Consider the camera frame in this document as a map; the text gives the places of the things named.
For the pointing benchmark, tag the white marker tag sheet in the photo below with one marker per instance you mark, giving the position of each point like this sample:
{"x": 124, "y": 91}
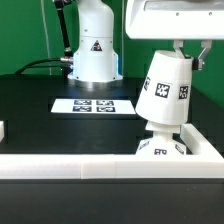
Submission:
{"x": 93, "y": 106}

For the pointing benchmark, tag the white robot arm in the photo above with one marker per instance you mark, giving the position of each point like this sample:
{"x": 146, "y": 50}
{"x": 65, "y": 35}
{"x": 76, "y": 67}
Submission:
{"x": 96, "y": 63}

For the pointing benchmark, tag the white lamp base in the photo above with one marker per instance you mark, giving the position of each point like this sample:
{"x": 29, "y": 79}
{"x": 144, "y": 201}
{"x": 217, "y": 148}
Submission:
{"x": 162, "y": 142}

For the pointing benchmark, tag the white L-shaped wall fence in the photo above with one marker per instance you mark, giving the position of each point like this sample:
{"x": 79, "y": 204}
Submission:
{"x": 201, "y": 160}

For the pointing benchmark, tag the white lamp hood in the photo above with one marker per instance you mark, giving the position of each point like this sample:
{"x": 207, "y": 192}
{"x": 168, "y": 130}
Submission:
{"x": 165, "y": 94}

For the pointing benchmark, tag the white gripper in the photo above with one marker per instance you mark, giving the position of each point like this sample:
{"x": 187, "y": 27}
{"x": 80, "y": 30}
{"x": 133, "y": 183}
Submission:
{"x": 177, "y": 20}

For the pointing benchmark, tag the small white block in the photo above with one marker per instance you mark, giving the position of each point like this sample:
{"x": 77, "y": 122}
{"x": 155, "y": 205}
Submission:
{"x": 1, "y": 130}

